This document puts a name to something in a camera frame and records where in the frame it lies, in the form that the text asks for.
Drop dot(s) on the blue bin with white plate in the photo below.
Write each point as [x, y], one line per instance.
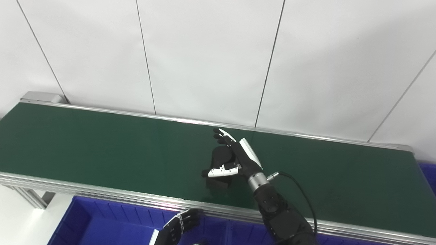
[109, 224]

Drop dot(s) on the blue bin at conveyor end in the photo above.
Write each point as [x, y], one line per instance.
[430, 177]

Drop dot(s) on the aluminium conveyor leg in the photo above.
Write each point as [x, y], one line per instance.
[30, 197]

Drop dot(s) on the black cylinder-on-base part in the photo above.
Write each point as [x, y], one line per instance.
[221, 156]

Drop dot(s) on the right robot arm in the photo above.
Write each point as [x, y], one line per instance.
[282, 217]

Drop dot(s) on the green conveyor belt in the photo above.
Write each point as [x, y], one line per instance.
[102, 193]
[102, 146]

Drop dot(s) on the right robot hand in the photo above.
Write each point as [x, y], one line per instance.
[247, 160]

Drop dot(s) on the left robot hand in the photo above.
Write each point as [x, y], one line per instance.
[173, 228]

